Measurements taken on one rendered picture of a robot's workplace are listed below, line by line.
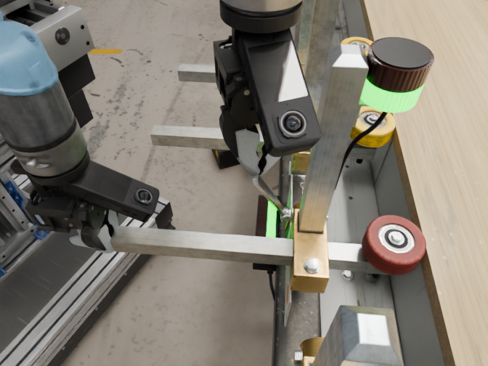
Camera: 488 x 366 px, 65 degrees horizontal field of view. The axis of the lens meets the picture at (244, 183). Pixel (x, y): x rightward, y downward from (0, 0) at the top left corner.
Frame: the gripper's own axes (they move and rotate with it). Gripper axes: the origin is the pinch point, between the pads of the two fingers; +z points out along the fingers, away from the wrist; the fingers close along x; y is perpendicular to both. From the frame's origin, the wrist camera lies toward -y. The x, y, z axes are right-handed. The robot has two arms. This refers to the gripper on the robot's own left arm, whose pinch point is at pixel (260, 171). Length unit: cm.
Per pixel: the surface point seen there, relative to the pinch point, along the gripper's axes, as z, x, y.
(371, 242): 10.1, -13.8, -7.6
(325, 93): -11.1, -6.3, -0.9
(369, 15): 11, -44, 52
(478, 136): 10.8, -41.9, 7.2
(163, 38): 102, 0, 221
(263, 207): 30.6, -6.4, 16.2
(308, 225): 12.0, -7.2, -1.7
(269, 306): 101, -13, 22
